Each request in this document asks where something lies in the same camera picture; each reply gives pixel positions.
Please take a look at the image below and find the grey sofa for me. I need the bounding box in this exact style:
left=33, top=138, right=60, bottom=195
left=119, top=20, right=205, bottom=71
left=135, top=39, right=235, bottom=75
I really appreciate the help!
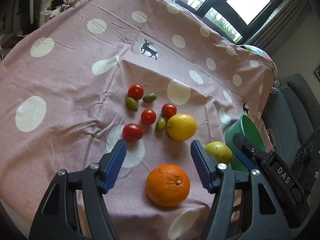
left=263, top=73, right=319, bottom=160

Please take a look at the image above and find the framed wall picture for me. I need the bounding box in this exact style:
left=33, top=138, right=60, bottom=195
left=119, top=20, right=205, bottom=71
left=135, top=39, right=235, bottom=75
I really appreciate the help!
left=314, top=66, right=320, bottom=81

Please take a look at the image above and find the red cherry tomato back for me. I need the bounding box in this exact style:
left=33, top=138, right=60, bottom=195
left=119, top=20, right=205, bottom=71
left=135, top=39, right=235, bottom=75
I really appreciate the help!
left=127, top=85, right=144, bottom=101

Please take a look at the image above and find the round yellow lemon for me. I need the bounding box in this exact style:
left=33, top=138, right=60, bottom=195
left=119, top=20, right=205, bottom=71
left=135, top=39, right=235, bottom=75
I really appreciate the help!
left=167, top=113, right=197, bottom=141

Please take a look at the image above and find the black speaker box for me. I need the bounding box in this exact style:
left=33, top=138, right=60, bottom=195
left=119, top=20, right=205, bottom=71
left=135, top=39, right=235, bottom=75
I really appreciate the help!
left=291, top=128, right=319, bottom=178

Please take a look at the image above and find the yellow pear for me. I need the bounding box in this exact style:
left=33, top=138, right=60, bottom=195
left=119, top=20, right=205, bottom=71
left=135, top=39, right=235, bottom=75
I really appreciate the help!
left=204, top=141, right=233, bottom=165

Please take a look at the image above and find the pink polka dot tablecloth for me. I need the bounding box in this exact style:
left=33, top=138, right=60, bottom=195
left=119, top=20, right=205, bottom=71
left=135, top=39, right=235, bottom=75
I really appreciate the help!
left=1, top=0, right=277, bottom=236

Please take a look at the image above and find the green olive fruit left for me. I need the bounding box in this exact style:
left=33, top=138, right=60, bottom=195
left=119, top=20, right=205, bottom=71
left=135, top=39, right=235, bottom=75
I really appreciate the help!
left=126, top=97, right=138, bottom=112

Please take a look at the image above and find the red cherry tomato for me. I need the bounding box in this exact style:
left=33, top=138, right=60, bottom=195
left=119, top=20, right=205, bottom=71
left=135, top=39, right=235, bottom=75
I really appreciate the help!
left=123, top=124, right=143, bottom=141
left=127, top=85, right=144, bottom=101
left=161, top=103, right=177, bottom=119
left=140, top=109, right=157, bottom=125

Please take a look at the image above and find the green olive fruit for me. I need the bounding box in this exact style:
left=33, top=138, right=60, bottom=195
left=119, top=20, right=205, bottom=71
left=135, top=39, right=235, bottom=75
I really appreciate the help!
left=156, top=117, right=167, bottom=131
left=143, top=93, right=157, bottom=103
left=126, top=97, right=138, bottom=112

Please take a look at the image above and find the green olive fruit back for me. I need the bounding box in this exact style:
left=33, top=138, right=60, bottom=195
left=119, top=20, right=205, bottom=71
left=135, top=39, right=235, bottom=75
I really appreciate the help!
left=143, top=93, right=157, bottom=103

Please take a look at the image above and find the red cherry tomato middle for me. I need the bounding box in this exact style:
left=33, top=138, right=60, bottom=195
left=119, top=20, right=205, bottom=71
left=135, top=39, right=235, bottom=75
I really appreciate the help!
left=140, top=109, right=157, bottom=125

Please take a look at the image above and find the red cherry tomato right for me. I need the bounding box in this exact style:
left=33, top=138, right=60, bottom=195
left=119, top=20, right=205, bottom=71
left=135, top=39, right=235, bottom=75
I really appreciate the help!
left=161, top=103, right=177, bottom=119

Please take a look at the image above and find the orange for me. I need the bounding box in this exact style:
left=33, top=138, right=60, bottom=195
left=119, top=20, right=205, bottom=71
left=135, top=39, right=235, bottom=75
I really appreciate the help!
left=145, top=164, right=190, bottom=207

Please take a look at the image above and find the green olive fruit centre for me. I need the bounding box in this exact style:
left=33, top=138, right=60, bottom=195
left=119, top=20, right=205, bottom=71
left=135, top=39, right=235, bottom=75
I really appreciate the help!
left=156, top=117, right=167, bottom=131

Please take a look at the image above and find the red cherry tomato front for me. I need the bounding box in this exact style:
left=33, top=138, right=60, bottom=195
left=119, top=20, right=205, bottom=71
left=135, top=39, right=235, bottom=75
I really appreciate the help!
left=123, top=124, right=143, bottom=141

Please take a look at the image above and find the green plastic bowl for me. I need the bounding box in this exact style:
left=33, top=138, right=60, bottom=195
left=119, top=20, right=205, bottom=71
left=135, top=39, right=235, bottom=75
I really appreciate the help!
left=224, top=114, right=267, bottom=172

